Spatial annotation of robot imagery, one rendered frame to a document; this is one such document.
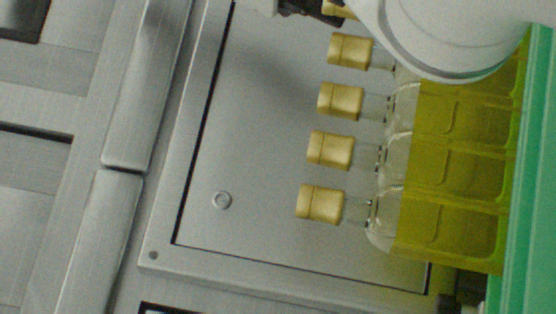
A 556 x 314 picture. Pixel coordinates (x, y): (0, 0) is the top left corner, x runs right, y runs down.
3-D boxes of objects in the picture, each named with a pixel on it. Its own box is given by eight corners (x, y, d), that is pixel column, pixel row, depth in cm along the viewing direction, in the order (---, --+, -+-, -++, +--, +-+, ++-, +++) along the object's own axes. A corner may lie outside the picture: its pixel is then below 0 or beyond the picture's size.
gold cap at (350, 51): (371, 49, 110) (331, 41, 110) (375, 31, 107) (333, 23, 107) (365, 78, 108) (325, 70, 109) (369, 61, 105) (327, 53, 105)
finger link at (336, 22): (283, 17, 115) (338, 41, 114) (284, 1, 112) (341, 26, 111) (296, -6, 116) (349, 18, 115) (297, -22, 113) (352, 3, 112)
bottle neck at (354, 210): (366, 205, 102) (319, 196, 103) (370, 194, 100) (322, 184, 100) (361, 233, 101) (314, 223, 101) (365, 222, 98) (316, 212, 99)
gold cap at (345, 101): (361, 97, 108) (321, 89, 108) (365, 80, 104) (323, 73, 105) (356, 127, 106) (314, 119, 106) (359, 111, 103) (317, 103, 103)
